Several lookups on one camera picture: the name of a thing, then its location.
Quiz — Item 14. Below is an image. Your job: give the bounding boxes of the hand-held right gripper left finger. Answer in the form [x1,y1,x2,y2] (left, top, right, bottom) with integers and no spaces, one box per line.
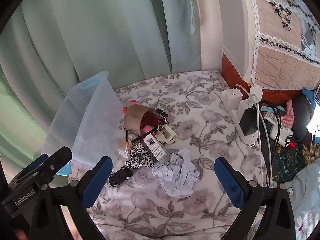
[30,156,113,240]

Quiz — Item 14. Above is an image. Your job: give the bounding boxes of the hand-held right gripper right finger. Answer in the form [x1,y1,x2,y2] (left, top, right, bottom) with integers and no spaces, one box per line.
[214,156,297,240]

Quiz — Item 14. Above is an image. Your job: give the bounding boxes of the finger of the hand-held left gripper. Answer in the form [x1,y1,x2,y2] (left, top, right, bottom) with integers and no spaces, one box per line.
[7,146,73,190]
[30,154,50,167]

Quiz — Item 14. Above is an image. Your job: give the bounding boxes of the black toy car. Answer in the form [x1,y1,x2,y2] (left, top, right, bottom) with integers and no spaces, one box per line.
[109,166,133,187]

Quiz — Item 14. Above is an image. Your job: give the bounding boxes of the translucent plastic storage bin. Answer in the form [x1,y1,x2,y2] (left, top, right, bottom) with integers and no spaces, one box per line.
[40,70,128,178]

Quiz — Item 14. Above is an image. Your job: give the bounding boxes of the leopard print scrunchie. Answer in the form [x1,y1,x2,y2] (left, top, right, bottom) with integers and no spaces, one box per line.
[124,142,157,169]

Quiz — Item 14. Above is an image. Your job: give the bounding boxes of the white paper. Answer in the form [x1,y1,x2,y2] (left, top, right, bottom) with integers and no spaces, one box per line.
[152,148,200,198]

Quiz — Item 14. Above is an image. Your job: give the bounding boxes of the brown packing tape roll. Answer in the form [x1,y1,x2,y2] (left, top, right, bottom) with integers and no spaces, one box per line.
[124,104,158,136]

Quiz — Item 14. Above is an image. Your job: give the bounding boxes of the dark red hair claw clip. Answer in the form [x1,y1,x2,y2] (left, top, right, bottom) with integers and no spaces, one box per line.
[140,112,163,130]

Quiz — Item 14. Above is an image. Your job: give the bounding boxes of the black beaded hair clip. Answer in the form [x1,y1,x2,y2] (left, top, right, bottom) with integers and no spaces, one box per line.
[156,109,169,128]

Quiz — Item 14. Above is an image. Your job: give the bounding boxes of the bag of cotton swabs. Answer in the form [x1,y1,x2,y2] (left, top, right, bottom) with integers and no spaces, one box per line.
[117,136,133,159]

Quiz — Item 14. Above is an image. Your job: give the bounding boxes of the white power strip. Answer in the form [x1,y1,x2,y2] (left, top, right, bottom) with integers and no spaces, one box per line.
[229,99,259,147]

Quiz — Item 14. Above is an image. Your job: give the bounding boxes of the dark patterned cloth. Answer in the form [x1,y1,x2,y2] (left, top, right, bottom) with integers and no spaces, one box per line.
[271,140,313,188]

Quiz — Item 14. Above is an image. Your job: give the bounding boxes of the black power adapter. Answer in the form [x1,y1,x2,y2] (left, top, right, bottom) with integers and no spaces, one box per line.
[239,105,259,137]

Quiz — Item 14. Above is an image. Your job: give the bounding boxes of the grey barcode box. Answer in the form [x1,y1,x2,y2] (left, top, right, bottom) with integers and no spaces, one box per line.
[144,133,173,164]

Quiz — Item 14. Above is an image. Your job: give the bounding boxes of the white bottle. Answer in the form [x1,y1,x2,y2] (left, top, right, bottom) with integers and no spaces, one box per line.
[269,125,294,147]

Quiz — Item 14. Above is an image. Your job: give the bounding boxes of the grey floral blanket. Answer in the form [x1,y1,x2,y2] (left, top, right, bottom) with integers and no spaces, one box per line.
[67,70,272,240]

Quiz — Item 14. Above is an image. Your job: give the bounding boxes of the light blue floral cloth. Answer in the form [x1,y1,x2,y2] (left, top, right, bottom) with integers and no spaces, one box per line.
[279,165,320,240]

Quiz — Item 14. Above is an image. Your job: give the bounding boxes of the white labelled packet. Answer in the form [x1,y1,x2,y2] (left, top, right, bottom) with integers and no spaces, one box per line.
[265,112,283,125]

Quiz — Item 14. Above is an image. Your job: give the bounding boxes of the cream plastic holder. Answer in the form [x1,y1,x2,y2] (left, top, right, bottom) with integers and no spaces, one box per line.
[155,125,178,145]

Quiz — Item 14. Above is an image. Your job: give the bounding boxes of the white charger block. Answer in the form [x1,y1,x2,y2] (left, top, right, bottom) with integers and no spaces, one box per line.
[220,88,242,110]

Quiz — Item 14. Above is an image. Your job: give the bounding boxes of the pink white knit cloth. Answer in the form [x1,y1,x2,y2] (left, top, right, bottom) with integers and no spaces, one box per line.
[281,99,295,130]

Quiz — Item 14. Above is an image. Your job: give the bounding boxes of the white round plug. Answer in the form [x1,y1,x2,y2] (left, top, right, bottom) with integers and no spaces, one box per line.
[249,85,263,105]

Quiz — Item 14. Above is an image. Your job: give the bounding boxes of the beige quilted lace cover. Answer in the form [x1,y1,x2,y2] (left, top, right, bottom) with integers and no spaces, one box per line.
[246,0,320,90]

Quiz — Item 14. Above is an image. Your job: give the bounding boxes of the pale green curtain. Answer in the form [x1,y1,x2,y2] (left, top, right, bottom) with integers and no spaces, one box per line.
[0,0,215,180]

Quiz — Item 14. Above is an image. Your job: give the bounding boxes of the white cable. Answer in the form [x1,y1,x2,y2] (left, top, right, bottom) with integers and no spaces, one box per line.
[234,84,274,189]

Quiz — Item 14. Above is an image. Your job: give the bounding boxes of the black cable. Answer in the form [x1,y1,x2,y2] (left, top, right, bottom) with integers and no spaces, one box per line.
[259,101,287,140]

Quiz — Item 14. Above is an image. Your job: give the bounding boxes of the pink hair tie bundle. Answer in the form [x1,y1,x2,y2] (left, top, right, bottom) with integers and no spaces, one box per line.
[122,99,140,114]

